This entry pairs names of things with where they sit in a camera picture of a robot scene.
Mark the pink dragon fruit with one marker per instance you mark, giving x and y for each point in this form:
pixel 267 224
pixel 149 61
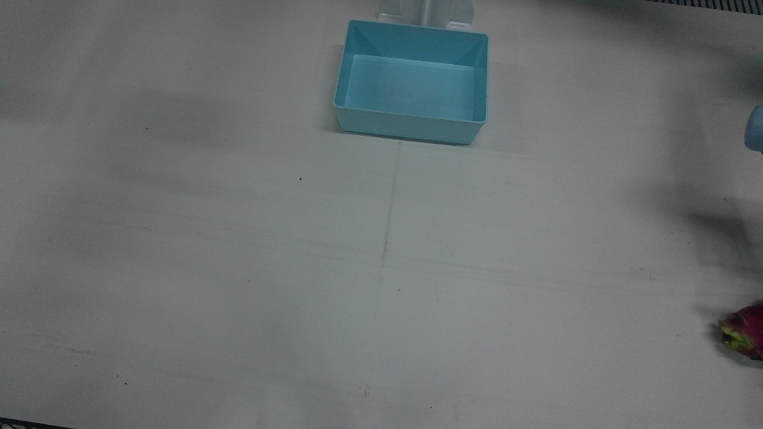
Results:
pixel 750 330

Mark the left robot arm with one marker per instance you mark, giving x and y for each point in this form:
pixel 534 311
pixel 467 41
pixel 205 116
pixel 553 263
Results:
pixel 756 131

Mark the light blue plastic bin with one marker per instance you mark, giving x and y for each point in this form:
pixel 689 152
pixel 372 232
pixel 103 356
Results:
pixel 411 83

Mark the black vent grille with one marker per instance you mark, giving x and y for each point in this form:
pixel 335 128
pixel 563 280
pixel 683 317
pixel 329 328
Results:
pixel 709 4

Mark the black ribbed edge strip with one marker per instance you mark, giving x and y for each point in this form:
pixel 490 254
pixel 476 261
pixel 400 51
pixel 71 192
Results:
pixel 24 423

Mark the white plastic bracket stand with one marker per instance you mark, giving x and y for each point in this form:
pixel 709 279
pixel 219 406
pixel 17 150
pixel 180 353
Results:
pixel 426 12

